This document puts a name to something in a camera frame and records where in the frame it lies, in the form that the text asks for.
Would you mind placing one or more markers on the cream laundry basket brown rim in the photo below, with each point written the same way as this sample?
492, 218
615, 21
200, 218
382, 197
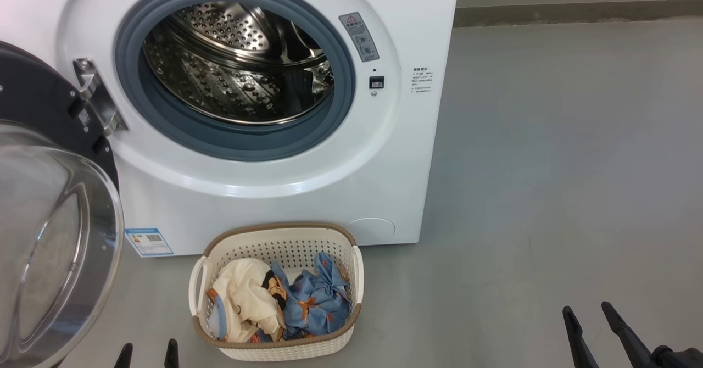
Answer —
285, 351

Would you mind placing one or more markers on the white front-load washing machine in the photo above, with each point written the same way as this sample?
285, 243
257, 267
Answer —
384, 165

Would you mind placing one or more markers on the blue energy label sticker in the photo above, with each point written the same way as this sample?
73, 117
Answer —
148, 241

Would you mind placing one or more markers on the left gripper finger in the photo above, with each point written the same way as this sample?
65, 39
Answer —
172, 356
124, 358

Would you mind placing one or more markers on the grey warning sticker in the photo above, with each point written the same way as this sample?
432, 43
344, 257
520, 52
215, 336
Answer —
360, 37

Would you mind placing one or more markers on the black round glass washer door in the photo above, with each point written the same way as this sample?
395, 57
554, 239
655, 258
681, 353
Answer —
33, 99

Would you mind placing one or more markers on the cream garment with blue trim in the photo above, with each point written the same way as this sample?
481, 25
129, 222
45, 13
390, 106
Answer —
241, 296

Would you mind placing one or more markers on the blue garment orange print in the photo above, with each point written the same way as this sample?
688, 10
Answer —
318, 302

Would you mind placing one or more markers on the metal door hinge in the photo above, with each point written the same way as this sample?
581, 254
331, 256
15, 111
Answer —
99, 96

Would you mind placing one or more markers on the perforated steel drum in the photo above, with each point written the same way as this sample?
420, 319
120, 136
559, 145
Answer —
230, 82

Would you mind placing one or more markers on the round white filter cover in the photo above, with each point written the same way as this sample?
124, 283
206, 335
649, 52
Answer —
370, 230

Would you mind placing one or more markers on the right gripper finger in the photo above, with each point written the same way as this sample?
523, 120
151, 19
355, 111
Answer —
579, 346
629, 340

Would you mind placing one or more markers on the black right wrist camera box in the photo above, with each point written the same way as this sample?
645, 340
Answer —
678, 358

